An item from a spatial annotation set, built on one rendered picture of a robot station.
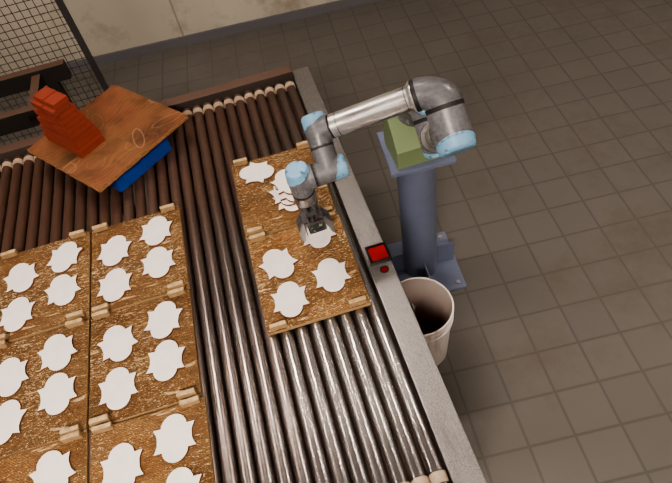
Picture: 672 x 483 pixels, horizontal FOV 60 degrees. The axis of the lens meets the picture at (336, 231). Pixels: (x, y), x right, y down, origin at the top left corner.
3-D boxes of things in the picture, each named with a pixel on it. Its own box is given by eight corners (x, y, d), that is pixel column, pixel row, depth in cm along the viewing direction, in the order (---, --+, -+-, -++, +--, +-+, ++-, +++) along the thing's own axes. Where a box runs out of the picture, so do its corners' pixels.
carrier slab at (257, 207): (313, 146, 244) (312, 143, 243) (337, 215, 218) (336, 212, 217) (232, 168, 243) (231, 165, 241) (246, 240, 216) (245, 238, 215)
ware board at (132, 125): (115, 87, 274) (114, 84, 273) (188, 118, 252) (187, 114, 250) (28, 152, 252) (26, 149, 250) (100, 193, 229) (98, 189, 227)
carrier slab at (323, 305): (338, 216, 218) (338, 214, 216) (371, 305, 191) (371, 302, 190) (248, 243, 215) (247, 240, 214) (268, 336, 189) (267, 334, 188)
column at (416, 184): (444, 232, 322) (445, 107, 256) (466, 287, 298) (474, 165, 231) (377, 248, 322) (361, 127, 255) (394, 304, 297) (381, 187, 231)
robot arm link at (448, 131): (442, 112, 218) (467, 95, 164) (453, 151, 219) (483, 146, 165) (411, 123, 219) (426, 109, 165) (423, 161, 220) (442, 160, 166)
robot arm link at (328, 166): (339, 141, 178) (305, 152, 178) (351, 176, 179) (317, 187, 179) (338, 143, 186) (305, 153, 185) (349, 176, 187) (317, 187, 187)
